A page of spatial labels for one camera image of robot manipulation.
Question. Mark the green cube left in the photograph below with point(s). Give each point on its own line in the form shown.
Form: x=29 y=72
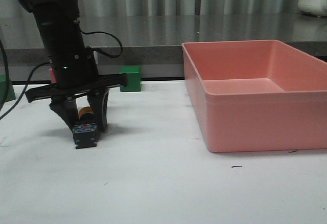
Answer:
x=11 y=94

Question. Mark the yellow push button switch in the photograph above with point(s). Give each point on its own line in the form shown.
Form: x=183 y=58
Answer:
x=85 y=131

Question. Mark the green cube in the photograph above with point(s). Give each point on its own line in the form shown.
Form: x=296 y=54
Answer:
x=134 y=79
x=11 y=94

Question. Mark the grey stone counter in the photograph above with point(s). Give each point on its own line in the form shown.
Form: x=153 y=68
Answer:
x=154 y=42

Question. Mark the pink plastic bin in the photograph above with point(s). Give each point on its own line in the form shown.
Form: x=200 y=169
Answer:
x=256 y=95

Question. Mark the green cube right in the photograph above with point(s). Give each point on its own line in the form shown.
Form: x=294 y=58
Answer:
x=134 y=79

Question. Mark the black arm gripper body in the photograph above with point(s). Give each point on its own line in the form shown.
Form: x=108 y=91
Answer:
x=75 y=73

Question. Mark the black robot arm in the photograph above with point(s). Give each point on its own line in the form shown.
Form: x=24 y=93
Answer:
x=59 y=28

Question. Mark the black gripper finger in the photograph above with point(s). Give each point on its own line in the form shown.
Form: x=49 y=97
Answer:
x=66 y=110
x=98 y=102

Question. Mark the pink cube at back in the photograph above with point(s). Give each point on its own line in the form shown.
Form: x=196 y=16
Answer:
x=52 y=76

